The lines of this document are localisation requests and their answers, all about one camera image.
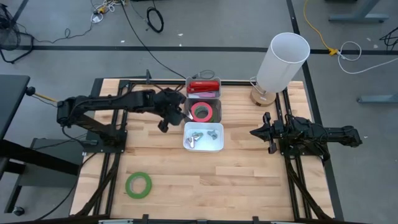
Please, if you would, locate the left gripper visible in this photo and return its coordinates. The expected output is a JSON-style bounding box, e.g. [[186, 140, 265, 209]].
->
[[157, 104, 192, 134]]

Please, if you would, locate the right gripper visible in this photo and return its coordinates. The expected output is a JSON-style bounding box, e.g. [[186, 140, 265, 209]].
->
[[250, 112, 285, 154]]

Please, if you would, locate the red tape roll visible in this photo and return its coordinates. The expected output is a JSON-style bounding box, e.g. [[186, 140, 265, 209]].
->
[[190, 101, 214, 123]]

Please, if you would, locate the green masking tape roll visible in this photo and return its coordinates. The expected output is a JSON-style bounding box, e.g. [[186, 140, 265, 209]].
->
[[193, 105, 216, 123], [125, 171, 153, 200]]

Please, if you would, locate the pink stapler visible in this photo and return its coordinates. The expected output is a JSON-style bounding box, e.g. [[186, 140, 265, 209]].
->
[[194, 91, 218, 99]]

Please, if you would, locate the red clip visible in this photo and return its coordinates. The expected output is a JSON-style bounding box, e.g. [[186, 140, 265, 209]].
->
[[186, 80, 220, 94]]

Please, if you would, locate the light gray plastic bin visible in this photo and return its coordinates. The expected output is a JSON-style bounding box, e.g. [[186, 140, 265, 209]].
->
[[185, 76, 222, 100]]

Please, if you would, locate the dark gray plastic bin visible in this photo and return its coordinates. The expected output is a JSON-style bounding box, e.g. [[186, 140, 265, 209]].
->
[[183, 98, 223, 124]]

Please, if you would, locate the white plastic bin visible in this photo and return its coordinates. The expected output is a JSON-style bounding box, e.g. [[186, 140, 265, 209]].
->
[[182, 121, 224, 153]]

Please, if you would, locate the white shade wooden base lamp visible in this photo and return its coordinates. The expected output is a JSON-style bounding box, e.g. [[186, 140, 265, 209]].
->
[[249, 32, 311, 108]]

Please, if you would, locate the gray desk foot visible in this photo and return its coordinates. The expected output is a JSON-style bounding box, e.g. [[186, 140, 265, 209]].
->
[[356, 94, 398, 104]]

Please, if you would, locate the gray desk leg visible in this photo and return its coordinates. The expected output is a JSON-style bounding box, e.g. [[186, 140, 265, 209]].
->
[[328, 0, 389, 23]]

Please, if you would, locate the black desk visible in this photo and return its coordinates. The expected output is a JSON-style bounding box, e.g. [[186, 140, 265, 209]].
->
[[0, 74, 82, 215]]

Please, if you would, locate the black floor fan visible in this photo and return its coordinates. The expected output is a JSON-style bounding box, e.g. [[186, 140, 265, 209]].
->
[[0, 3, 34, 65]]

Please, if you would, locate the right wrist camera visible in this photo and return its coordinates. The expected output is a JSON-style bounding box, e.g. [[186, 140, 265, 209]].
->
[[275, 119, 294, 139]]

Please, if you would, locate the gray cable loop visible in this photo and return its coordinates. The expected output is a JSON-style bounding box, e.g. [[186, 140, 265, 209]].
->
[[192, 69, 216, 80]]

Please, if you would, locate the black aluminium table frame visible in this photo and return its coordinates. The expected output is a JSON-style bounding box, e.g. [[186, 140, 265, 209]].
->
[[70, 76, 345, 224]]

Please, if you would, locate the long black cable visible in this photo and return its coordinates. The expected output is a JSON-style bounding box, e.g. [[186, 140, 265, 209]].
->
[[119, 0, 187, 80]]

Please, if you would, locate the coiled black cable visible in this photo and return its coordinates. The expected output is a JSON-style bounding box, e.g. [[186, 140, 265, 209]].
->
[[146, 6, 165, 34]]

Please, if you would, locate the white cable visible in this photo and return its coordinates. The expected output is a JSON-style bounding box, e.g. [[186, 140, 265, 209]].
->
[[337, 40, 398, 75]]

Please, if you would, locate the yellow extension cord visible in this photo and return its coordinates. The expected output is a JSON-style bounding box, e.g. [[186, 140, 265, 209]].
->
[[303, 0, 340, 56]]

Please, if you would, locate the silver metal bracket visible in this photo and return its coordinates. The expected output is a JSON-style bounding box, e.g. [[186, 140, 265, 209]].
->
[[98, 219, 134, 224]]

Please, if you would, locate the yellow cable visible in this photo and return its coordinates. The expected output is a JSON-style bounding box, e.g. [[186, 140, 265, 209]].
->
[[33, 91, 60, 103]]

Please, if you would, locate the black cable bundle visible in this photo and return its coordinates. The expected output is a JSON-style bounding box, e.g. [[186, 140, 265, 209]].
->
[[379, 26, 398, 50]]

